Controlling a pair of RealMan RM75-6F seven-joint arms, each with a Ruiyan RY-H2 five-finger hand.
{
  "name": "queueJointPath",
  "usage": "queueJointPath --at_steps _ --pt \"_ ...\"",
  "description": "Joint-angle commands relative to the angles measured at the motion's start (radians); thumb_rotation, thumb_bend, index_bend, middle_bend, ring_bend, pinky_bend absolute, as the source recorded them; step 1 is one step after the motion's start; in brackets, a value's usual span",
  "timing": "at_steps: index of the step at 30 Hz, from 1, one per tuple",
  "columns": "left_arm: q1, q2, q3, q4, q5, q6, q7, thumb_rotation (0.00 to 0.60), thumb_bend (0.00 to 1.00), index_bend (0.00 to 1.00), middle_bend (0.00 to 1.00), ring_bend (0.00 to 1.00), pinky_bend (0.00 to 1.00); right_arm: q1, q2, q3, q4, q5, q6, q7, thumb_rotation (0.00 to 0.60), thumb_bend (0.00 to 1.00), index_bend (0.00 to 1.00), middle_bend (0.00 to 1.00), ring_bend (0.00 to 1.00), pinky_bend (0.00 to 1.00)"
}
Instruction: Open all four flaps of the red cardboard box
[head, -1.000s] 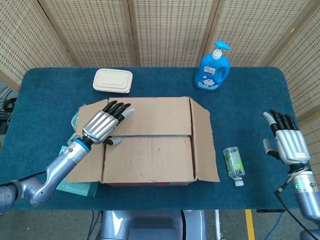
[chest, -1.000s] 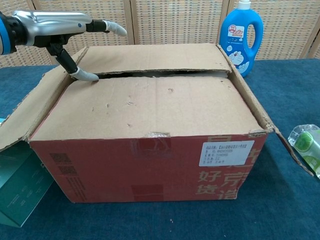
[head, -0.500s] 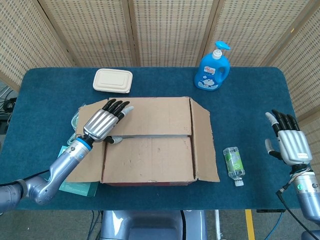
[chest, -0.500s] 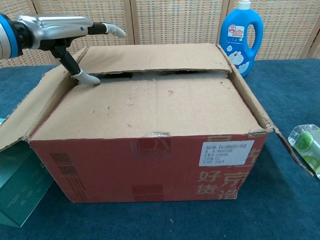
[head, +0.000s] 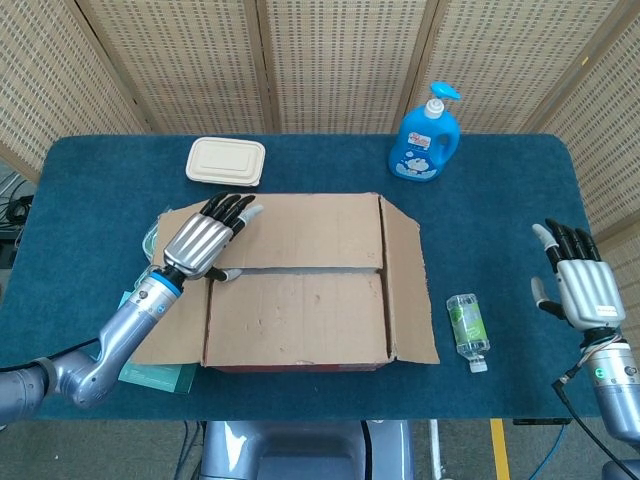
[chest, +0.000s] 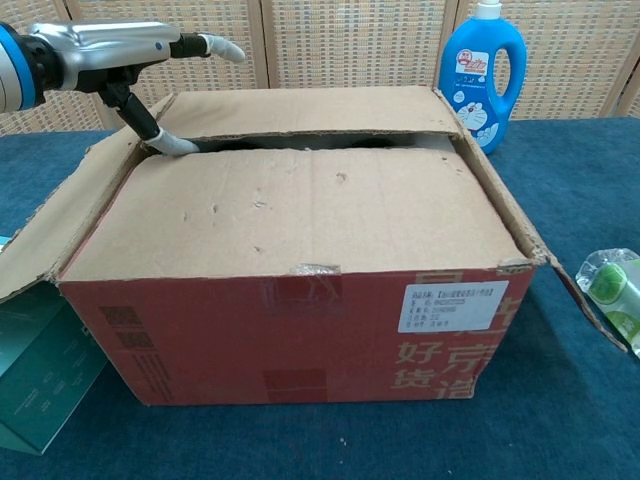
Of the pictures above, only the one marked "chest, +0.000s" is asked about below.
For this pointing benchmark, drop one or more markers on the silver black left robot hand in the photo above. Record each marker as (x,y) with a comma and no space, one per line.
(110,47)

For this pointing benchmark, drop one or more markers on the red cardboard box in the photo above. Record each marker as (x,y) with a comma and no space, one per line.
(300,330)

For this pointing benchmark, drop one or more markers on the teal product box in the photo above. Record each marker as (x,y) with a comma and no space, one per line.
(35,370)

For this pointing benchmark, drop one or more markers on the blue pump detergent bottle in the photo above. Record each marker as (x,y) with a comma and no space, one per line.
(480,85)

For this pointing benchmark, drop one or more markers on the clear bottle with green label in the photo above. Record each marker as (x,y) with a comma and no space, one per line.
(612,295)

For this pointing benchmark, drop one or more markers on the woven folding screen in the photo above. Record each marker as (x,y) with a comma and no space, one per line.
(360,40)

